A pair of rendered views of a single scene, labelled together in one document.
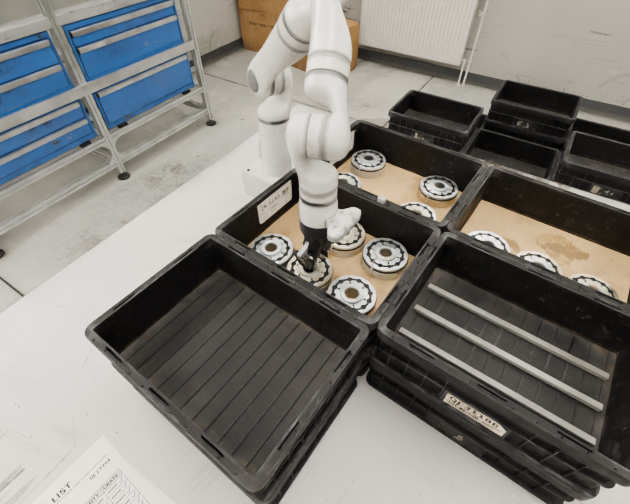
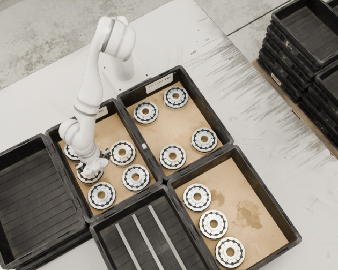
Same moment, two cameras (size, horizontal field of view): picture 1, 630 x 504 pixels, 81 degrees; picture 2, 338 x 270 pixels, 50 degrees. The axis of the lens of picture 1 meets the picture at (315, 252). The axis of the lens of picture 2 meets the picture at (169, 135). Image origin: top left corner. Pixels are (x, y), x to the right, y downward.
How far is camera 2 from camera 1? 0.87 m
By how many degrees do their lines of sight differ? 23
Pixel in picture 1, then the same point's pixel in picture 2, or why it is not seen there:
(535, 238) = (239, 201)
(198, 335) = (23, 183)
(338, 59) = (86, 107)
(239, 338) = (40, 193)
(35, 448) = not seen: outside the picture
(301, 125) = (63, 131)
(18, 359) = not seen: outside the picture
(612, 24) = not seen: outside the picture
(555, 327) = (198, 259)
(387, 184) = (178, 120)
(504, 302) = (184, 233)
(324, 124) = (73, 135)
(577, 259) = (251, 226)
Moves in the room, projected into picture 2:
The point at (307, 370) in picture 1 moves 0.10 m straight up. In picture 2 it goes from (62, 224) to (53, 219)
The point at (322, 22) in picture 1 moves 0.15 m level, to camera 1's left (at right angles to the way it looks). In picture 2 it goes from (83, 85) to (37, 67)
